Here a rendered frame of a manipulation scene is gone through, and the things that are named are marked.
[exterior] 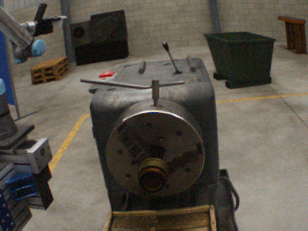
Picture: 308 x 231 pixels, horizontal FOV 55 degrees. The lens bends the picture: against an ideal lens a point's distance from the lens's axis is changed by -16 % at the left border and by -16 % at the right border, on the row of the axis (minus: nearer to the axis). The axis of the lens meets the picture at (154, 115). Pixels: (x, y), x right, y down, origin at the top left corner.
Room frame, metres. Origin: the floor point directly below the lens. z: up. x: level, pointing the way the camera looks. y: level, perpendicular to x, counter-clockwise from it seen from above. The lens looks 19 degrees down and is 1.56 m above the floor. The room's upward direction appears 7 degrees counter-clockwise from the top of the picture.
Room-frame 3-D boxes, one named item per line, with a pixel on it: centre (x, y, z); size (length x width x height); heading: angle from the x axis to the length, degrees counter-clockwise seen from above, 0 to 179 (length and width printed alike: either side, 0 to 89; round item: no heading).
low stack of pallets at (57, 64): (8.81, 2.64, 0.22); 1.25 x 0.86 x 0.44; 177
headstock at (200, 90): (1.45, -0.02, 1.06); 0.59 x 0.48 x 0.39; 174
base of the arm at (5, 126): (1.18, 0.63, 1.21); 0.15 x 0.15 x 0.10
